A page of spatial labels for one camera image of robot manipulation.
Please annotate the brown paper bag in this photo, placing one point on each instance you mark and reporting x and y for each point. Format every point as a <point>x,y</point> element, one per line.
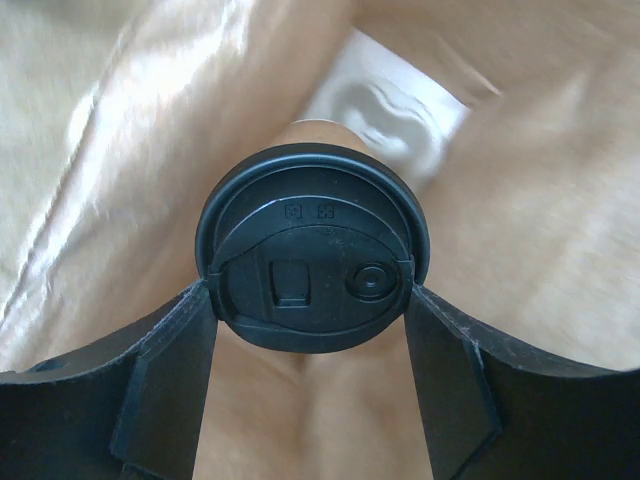
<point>535,213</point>

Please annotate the brown pulp cup carrier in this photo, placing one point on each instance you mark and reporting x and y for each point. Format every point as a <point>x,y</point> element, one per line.
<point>404,117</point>

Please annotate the black plastic cup lid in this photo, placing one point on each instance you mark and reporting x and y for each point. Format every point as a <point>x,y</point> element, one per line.
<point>311,248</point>

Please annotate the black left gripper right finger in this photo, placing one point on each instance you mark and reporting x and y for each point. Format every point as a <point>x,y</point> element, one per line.
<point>495,407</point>

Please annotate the brown paper coffee cup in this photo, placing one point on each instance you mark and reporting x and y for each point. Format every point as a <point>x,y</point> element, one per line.
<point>323,132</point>

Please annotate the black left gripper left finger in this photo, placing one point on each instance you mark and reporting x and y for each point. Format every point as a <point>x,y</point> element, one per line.
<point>127,406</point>

